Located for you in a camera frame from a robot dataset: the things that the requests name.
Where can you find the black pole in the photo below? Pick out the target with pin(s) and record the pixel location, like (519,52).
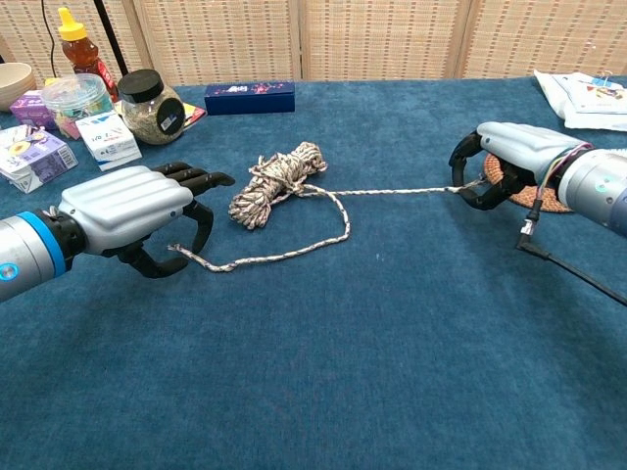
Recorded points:
(111,39)

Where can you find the purple and white carton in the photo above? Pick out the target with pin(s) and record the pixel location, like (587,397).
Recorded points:
(34,159)

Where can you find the honey bottle yellow cap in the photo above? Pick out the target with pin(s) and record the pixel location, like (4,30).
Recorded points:
(81,54)

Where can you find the beige bowl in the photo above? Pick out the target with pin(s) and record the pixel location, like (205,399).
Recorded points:
(14,83)

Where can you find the round woven rattan coaster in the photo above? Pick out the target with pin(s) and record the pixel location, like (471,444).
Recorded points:
(529,201)

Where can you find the blue binder clip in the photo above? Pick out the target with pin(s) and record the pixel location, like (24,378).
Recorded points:
(600,81)

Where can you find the glass jar black lid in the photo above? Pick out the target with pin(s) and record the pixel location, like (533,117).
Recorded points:
(147,122)

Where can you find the small purple box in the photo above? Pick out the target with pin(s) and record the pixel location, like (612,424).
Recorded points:
(29,110)

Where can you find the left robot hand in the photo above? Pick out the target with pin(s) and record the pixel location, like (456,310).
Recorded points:
(127,205)

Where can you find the bamboo folding screen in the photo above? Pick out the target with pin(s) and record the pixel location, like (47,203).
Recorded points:
(372,39)

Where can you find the dark blue rectangular box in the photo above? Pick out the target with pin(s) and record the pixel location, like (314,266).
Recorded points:
(250,100)

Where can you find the red booklet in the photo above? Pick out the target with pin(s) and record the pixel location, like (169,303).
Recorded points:
(194,115)

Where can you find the blue tablecloth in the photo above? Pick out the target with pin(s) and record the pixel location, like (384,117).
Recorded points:
(313,343)

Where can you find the white and blue carton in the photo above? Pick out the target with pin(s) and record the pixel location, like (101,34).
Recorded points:
(110,142)

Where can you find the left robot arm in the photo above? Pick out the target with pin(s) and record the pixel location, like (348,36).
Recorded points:
(24,254)

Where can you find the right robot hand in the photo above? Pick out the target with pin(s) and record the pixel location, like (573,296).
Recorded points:
(524,147)

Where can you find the white plastic bag with papers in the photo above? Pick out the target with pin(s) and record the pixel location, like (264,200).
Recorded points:
(583,110)

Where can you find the clear plastic jar of clips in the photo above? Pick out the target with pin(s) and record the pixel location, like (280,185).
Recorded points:
(73,98)

